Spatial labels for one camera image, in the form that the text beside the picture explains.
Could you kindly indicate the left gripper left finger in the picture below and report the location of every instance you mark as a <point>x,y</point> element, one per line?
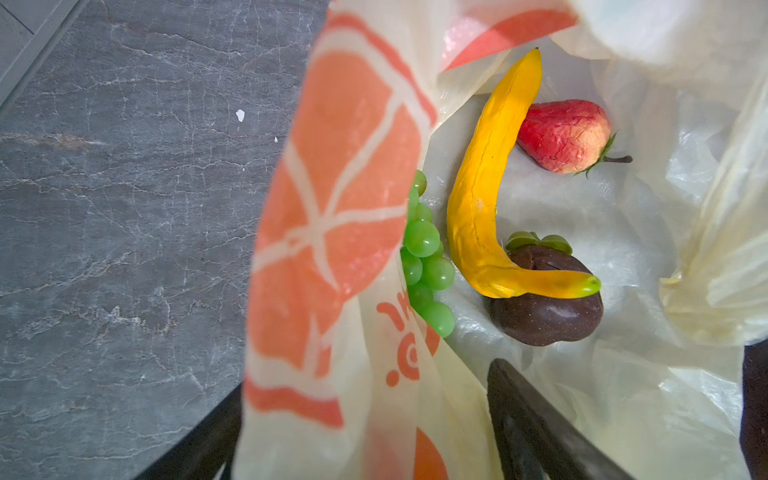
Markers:
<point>207,451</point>

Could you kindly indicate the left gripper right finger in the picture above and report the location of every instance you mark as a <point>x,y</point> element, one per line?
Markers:
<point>533,439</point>

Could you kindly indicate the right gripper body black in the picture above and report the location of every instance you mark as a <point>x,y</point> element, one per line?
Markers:
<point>753,437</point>

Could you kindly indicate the fake dark brown fruit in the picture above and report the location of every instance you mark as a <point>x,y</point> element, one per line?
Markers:
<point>537,320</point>

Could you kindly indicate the cream translucent plastic bag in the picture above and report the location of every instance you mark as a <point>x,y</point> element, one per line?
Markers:
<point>344,381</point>

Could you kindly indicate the fake yellow banana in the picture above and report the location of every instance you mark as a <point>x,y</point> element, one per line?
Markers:
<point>472,205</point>

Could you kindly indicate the fake red strawberry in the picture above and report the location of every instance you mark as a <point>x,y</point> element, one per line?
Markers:
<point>568,137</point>

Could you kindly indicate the fake green grape bunch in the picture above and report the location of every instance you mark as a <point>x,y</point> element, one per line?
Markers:
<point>426,269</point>

